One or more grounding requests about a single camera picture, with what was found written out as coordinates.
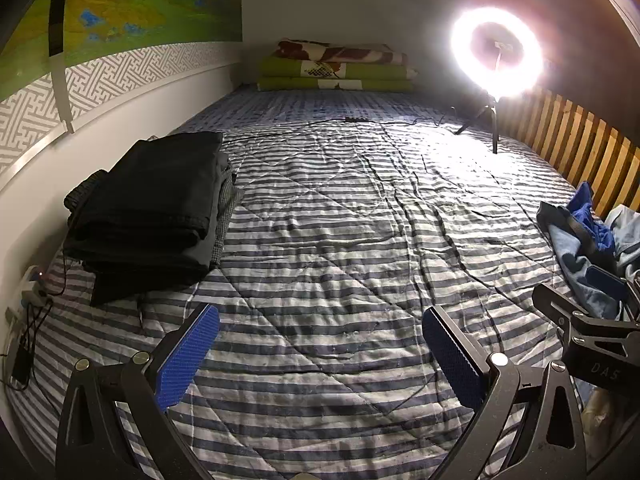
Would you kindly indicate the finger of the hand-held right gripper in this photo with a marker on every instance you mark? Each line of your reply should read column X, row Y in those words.
column 550, row 302
column 607, row 284

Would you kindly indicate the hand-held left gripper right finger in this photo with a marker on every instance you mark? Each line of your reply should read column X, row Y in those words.
column 452, row 365

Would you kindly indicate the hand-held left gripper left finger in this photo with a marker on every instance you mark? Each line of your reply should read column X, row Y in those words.
column 187, row 355

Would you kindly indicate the blue shorts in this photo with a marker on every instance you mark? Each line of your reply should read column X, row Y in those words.
column 590, row 215

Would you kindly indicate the light blue denim garment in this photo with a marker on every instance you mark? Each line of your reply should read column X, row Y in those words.
column 575, row 265

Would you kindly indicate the pale grey garment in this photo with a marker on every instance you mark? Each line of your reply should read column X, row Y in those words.
column 625, row 232

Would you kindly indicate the grey checked folded garment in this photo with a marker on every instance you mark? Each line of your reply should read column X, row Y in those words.
column 227, row 205

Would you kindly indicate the black folded garment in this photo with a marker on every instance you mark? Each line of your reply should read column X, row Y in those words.
column 150, row 200

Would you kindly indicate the black power bank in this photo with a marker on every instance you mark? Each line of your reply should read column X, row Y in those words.
column 21, row 364

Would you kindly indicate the white power strip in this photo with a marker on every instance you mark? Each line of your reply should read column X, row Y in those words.
column 35, row 285

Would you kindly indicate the blue white striped quilt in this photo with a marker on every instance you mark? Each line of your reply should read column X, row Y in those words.
column 325, row 235

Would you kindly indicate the black tripod stand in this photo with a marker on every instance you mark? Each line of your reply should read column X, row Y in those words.
column 492, row 110

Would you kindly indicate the green printed folded blanket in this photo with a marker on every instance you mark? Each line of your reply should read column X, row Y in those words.
column 350, row 70

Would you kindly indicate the red floral folded blanket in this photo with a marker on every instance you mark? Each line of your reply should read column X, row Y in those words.
column 340, row 51

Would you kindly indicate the wooden slatted bed rail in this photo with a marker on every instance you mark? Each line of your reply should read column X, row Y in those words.
column 575, row 135

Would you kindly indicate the green wall poster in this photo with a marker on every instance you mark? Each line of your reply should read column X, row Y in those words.
column 150, row 5

